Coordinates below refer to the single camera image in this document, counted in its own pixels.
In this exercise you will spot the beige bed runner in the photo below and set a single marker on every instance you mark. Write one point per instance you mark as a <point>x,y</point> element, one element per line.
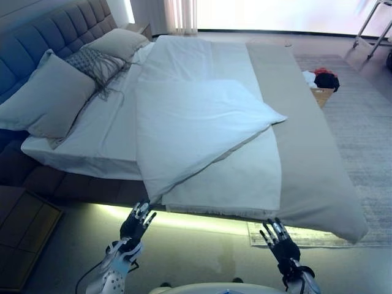
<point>306,168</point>

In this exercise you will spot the cardboard box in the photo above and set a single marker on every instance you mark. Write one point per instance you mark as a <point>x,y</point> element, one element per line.
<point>321,96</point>

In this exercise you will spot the brown wooden nightstand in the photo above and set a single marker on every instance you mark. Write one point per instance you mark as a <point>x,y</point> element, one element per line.
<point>144,30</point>
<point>24,232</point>

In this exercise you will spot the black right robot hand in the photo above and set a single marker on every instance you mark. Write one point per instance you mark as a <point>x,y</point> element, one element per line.
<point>286,249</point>

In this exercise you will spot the metal rack frame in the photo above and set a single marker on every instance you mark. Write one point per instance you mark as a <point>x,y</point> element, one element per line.
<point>365,24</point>

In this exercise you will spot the grey striped rug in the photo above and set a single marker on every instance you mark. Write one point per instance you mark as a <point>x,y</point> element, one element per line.
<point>361,137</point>

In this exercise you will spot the large beige pillow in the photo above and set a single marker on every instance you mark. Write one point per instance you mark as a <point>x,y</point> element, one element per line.
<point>119,41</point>
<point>46,95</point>

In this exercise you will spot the red garment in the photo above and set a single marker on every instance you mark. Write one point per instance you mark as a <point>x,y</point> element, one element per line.
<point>323,71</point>

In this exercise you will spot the brown tufted headboard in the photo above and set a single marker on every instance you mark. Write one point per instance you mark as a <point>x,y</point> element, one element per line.
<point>36,33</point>

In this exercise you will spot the brown upholstered bed frame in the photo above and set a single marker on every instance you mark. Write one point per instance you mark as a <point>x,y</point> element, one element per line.
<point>46,180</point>

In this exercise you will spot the woven fringed cushion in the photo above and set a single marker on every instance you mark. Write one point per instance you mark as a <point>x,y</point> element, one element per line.
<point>88,61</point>

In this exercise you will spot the black garment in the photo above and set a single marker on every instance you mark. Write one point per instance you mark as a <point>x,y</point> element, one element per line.
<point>327,81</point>

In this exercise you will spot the beige drape curtain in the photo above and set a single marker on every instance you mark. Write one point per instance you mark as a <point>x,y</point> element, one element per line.
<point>180,15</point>

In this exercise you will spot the white sheeted mattress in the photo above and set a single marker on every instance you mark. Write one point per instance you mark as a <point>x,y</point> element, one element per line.
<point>101,137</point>

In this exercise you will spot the silver robot torso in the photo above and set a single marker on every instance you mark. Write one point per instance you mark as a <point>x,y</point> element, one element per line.
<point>214,289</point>

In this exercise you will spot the white garment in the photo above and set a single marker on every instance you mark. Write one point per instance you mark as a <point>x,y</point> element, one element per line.
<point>309,79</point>

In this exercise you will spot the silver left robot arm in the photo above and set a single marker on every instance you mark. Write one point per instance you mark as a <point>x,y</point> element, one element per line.
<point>114,275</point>

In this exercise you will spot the white duvet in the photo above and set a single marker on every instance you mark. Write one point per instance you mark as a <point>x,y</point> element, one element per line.
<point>199,122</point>

